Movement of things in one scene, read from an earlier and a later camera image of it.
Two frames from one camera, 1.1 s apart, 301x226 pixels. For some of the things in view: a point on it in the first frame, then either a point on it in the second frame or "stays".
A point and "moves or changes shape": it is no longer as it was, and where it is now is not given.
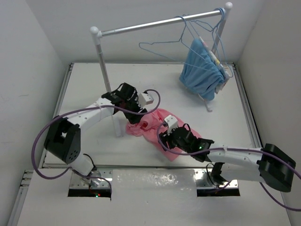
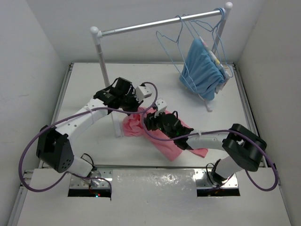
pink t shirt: (147, 127) moves or changes shape
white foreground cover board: (156, 197) stays
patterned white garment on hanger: (225, 76) stays
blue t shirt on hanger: (201, 74) stays
